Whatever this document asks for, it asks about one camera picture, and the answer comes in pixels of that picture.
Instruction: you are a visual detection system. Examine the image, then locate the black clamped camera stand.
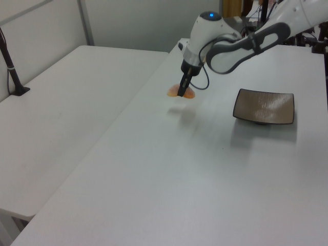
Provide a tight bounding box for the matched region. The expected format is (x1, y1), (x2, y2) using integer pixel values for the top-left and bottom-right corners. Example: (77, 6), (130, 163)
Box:
(311, 22), (328, 54)

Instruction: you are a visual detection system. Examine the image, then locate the orange sugar-coated bread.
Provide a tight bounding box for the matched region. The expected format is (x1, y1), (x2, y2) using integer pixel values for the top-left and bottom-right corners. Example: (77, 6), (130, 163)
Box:
(166, 84), (197, 99)

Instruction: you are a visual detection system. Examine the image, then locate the yellow wooden panel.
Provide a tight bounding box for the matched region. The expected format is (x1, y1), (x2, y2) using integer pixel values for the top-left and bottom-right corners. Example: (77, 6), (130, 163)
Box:
(222, 0), (243, 18)

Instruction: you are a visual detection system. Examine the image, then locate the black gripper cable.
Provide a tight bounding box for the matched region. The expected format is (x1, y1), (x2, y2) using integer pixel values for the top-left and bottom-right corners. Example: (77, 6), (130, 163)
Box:
(189, 38), (211, 91)

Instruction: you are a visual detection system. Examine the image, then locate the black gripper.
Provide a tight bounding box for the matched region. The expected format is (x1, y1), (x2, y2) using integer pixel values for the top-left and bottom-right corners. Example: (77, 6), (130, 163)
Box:
(178, 59), (202, 97)

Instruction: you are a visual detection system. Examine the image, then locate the black camera stand pole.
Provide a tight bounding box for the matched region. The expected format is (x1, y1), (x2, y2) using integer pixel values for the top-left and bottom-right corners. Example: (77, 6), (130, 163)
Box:
(0, 27), (31, 97)

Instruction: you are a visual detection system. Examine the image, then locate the thin black vertical pole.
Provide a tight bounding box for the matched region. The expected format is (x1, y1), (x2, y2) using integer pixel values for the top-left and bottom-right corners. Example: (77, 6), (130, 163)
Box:
(260, 0), (269, 23)

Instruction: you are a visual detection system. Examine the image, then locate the grey metal partition post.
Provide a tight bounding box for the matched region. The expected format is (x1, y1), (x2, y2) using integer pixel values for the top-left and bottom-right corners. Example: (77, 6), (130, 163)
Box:
(77, 0), (95, 47)

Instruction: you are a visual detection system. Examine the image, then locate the square brown ceramic plate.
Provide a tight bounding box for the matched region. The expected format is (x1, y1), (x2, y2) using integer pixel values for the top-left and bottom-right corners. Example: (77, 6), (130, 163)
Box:
(232, 88), (295, 126)

